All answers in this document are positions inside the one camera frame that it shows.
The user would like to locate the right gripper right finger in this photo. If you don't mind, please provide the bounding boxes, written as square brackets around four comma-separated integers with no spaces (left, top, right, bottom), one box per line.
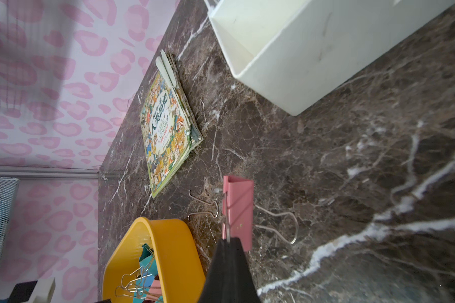
[229,237,260,303]

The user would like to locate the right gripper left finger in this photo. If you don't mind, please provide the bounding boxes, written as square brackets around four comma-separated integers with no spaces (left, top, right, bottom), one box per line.
[198,239,230,303]

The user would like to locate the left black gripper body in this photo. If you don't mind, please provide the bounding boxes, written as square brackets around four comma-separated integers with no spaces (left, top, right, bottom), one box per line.
[0,278,56,303]

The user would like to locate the yellow plastic storage tray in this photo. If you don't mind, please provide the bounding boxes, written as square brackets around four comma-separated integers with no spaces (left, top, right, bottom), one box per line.
[102,217,206,302]

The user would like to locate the teal binder clip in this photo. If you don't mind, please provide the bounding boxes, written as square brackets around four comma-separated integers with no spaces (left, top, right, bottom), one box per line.
[115,244,164,302]

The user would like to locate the pink binder clip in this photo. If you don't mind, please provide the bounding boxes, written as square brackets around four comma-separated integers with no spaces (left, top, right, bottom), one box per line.
[188,175,299,253]

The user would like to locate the illustrated children's history book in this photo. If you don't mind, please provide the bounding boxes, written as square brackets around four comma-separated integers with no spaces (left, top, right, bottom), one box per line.
[139,50,203,198]

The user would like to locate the white plastic file organizer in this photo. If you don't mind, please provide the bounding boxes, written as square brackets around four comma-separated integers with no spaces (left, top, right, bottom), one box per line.
[206,0,452,116]

